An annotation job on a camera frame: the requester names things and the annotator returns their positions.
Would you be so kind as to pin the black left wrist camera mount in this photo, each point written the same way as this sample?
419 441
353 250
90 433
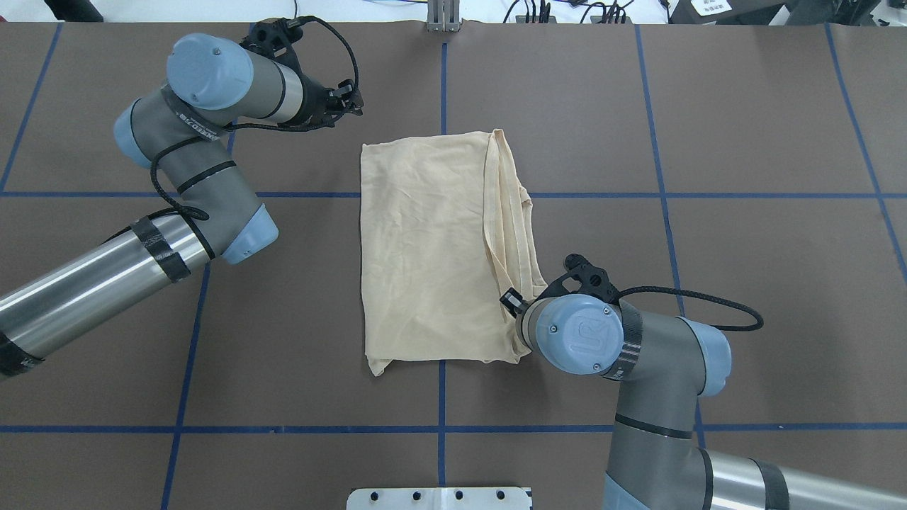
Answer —
274 39

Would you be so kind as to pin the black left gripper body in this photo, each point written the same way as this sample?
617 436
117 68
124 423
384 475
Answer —
316 104

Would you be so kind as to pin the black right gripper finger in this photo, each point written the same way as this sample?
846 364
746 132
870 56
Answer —
514 303

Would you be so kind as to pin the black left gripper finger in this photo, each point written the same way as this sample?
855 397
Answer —
345 99

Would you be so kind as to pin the aluminium frame post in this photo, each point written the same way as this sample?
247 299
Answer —
444 16

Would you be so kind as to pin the black box with label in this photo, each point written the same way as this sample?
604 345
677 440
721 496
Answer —
757 13

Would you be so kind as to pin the pale yellow long-sleeve shirt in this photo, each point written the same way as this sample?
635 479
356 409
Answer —
446 229

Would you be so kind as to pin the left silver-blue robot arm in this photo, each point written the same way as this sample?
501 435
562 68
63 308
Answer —
213 87

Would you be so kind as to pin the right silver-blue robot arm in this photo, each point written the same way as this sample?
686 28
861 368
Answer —
664 364

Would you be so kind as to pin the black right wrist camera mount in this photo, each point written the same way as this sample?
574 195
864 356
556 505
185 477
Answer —
582 278

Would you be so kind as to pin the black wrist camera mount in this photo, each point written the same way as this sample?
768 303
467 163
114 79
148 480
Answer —
582 278
274 39

